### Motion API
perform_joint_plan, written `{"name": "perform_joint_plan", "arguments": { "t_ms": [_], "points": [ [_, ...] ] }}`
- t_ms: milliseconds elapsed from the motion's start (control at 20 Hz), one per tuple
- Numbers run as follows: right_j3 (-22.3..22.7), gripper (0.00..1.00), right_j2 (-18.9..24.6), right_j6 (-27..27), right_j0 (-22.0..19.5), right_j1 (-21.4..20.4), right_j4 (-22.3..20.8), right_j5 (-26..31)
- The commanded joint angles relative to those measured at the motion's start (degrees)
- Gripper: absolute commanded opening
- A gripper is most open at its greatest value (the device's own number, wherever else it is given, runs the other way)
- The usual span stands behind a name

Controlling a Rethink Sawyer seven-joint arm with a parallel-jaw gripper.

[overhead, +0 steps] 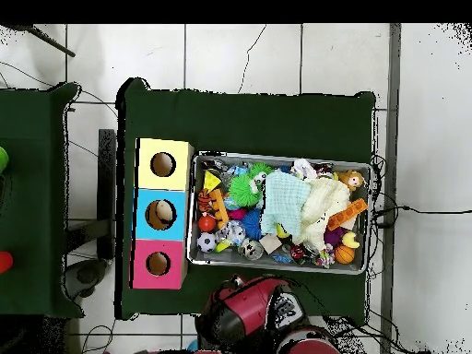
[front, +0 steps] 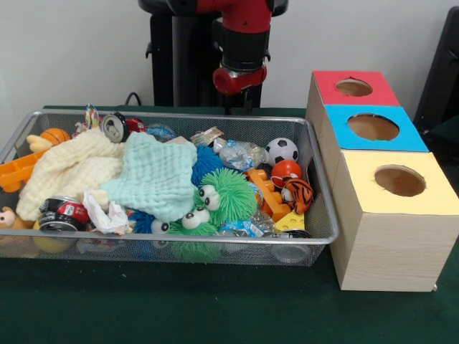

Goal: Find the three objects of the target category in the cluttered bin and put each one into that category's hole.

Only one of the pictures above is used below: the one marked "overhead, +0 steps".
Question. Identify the mint green muslin cloth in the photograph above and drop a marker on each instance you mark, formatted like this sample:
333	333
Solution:
284	203

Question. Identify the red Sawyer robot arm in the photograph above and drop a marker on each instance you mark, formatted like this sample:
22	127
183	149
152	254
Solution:
247	310

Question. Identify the wooden box with three holes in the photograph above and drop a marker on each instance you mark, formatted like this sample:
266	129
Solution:
177	214

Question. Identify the shallow clear mesh bin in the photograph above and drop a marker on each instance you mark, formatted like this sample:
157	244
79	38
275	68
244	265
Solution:
366	221

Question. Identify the large green spiky ball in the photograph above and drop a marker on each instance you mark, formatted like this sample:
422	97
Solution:
245	191

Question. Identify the orange toy block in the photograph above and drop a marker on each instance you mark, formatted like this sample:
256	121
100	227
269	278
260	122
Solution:
220	208

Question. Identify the yellow cheese wedge toy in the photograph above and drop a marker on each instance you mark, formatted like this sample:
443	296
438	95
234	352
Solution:
211	181

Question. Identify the orange tiger plush toy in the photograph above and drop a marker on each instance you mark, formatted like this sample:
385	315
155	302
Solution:
204	200

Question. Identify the blue spiky rubber ball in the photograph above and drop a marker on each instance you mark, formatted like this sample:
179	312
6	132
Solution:
253	223

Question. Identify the small green spiky ball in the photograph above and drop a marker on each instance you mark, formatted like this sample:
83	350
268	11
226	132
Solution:
259	170

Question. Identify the small red ball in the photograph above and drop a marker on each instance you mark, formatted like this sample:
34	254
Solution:
206	223

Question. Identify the small soccer ball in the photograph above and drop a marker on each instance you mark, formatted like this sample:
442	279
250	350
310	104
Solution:
207	242

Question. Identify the cream muslin cloth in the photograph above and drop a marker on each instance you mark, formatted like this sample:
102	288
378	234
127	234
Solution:
324	206

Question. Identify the orange plastic toy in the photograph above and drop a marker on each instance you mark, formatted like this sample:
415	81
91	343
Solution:
346	214

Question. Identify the small brown plush doll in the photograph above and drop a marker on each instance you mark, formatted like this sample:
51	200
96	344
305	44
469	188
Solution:
354	179

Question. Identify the small orange basketball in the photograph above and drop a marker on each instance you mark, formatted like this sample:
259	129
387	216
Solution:
344	254

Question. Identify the green cloth side table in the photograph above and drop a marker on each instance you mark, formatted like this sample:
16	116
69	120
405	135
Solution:
37	221

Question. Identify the bright green round object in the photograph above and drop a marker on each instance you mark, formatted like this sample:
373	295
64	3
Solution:
3	159

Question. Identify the small red round object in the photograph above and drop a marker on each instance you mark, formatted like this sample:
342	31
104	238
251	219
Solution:
4	262

